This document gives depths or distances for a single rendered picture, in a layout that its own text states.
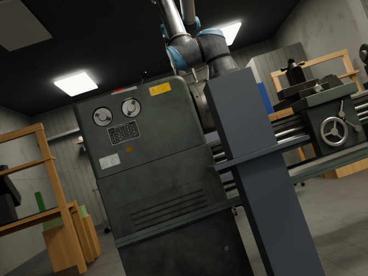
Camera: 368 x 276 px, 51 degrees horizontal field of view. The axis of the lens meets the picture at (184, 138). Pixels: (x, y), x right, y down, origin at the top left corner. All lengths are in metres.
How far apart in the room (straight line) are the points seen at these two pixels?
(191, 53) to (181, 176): 0.62
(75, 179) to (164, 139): 7.84
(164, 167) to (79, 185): 7.81
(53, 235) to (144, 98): 3.85
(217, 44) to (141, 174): 0.74
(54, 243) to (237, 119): 4.29
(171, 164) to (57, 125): 8.06
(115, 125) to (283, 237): 0.96
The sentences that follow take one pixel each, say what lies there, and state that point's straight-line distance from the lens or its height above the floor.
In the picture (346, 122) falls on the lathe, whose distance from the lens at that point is 2.24.
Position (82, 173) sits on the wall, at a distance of 9.69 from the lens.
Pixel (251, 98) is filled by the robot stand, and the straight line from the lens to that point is 1.67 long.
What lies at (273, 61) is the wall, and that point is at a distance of 8.48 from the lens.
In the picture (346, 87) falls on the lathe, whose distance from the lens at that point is 2.25.
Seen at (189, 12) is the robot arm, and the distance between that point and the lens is 2.21.
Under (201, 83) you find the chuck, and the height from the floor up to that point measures 1.20.
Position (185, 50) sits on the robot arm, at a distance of 1.74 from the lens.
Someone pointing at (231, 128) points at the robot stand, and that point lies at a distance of 1.64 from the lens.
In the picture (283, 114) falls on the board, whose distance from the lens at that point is 2.21.
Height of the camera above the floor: 0.79
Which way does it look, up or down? 4 degrees up
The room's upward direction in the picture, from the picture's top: 19 degrees counter-clockwise
